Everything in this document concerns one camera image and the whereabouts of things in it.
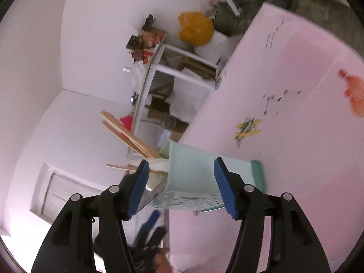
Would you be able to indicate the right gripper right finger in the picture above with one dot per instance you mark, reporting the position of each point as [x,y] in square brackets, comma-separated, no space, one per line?
[240,199]

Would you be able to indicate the white plastic rice paddle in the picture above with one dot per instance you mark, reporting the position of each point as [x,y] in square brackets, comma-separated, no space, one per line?
[155,164]

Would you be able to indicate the white side table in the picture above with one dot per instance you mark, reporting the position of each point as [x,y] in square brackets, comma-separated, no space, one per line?
[171,89]

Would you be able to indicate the white door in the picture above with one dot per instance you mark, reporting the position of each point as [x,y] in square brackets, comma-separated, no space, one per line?
[54,187]

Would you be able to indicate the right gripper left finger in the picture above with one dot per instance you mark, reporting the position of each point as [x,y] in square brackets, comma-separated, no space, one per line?
[132,189]

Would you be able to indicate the person left hand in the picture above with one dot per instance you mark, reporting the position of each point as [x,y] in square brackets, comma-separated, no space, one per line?
[161,264]

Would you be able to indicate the mint green utensil caddy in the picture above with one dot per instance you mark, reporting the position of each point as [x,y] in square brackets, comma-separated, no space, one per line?
[190,181]

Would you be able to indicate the orange plastic bag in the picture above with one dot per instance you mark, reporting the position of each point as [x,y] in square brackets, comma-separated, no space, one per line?
[196,29]

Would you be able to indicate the red plastic bag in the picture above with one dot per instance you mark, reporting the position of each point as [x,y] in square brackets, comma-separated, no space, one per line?
[127,121]

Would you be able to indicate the steel ladle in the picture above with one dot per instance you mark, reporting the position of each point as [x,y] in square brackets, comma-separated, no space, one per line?
[149,196]

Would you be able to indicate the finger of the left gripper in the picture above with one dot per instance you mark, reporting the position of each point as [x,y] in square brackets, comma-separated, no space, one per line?
[147,227]

